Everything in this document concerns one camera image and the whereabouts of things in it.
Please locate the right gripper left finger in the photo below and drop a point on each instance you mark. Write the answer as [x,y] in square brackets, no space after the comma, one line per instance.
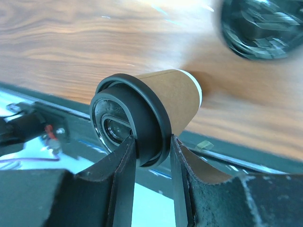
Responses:
[99,196]

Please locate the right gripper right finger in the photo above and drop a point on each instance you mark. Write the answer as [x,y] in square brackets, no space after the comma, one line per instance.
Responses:
[207,197]

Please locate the black coffee cup lid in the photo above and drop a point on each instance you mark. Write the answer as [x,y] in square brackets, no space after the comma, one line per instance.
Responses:
[124,106]

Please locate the brown paper coffee cup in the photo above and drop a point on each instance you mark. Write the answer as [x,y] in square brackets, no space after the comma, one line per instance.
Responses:
[180,93]

